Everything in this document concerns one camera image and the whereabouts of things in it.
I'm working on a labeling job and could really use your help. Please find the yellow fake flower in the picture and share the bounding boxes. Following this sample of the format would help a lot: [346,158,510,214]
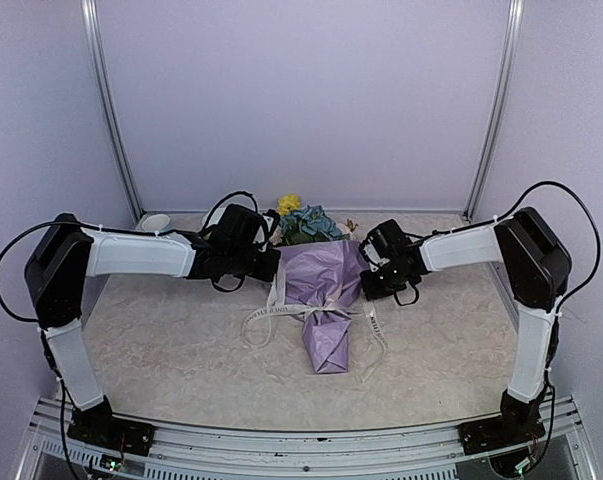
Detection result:
[277,194,302,216]

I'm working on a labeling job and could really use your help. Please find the cream printed ribbon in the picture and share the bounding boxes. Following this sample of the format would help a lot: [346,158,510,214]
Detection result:
[241,265,388,383]

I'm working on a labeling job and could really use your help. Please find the blue fake flower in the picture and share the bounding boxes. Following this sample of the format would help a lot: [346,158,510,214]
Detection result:
[280,205,345,246]

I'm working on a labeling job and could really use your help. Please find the purple wrapping paper sheet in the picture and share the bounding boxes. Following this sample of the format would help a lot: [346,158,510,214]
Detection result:
[281,240,368,374]

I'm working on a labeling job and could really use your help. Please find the white ceramic bowl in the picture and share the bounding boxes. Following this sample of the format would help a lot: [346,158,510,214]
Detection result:
[201,207,225,229]

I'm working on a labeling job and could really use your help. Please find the pink fake rose stems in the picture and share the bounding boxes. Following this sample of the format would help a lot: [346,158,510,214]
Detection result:
[278,219,359,245]

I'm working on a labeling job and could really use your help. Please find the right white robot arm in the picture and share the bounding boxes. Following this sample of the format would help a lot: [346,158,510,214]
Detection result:
[359,207,572,444]

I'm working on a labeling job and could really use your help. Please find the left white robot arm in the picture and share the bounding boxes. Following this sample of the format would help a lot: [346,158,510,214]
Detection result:
[24,204,280,445]

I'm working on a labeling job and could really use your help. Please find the light blue mug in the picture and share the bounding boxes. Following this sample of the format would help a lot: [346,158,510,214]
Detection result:
[140,214,171,233]

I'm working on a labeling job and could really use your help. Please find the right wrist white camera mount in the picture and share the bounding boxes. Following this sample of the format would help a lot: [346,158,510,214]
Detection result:
[361,241,385,271]

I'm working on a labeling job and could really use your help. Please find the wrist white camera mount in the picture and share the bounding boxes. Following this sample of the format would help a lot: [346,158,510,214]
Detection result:
[263,209,281,246]
[361,241,385,271]

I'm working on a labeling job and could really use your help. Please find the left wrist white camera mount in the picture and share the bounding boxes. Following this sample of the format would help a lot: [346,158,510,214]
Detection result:
[263,209,281,246]

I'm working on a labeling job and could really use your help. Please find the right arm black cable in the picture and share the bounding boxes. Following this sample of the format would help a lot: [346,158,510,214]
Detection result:
[393,179,602,311]

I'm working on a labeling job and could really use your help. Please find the right aluminium corner post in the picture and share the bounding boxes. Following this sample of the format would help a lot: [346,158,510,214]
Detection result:
[464,0,525,222]

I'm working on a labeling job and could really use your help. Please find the aluminium corner post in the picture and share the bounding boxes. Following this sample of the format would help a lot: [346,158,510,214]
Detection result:
[81,0,145,222]
[464,0,525,222]

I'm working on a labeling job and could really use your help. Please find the aluminium front rail frame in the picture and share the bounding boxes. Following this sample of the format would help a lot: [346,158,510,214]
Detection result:
[15,392,597,480]

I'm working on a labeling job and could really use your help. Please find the left aluminium corner post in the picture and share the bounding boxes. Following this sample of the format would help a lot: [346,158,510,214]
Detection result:
[81,0,145,222]

